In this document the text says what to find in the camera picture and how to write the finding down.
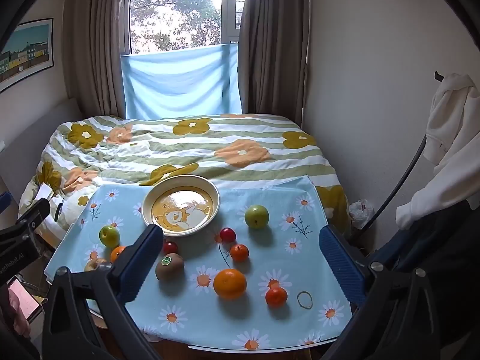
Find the framed wall poster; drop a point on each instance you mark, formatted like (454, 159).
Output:
(26, 50)

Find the clear plastic bag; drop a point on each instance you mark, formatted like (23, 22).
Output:
(360, 212)

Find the brown curtain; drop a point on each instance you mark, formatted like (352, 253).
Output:
(273, 45)
(93, 45)

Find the yellow bear print bowl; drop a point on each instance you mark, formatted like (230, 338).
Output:
(180, 210)

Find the striped floral blanket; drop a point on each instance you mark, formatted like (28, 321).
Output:
(180, 146)

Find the small green apple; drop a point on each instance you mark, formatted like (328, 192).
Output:
(109, 236)

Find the phone with pink screen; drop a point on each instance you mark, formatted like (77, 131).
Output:
(28, 300)

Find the window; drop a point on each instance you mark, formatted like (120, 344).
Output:
(176, 11)

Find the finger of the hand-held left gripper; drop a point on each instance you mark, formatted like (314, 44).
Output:
(4, 200)
(35, 212)

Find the brown kiwi with green sticker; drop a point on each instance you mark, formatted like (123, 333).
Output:
(169, 268)

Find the wrinkled brown apple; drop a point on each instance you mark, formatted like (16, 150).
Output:
(92, 265)

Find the black wall hook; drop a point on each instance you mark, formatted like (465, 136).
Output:
(438, 76)

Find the person's left hand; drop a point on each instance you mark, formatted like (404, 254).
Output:
(14, 309)

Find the large orange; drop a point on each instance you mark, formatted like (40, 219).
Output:
(230, 284)

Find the dark cloth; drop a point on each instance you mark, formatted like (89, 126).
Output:
(435, 243)

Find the white hanging garment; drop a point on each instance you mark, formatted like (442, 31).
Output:
(453, 120)

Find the small mandarin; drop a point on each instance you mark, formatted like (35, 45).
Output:
(117, 254)
(276, 297)
(239, 252)

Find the yellow rubber band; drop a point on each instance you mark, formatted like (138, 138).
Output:
(299, 300)

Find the light blue window cloth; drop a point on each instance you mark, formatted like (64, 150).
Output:
(180, 82)

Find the blue daisy print tablecloth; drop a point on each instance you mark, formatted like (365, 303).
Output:
(262, 270)

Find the small red tomato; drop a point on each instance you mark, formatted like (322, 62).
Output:
(170, 248)
(227, 234)

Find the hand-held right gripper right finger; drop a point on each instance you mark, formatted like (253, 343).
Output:
(339, 266)

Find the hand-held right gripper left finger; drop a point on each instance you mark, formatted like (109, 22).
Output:
(139, 263)

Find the large green apple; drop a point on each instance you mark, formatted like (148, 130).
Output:
(257, 216)

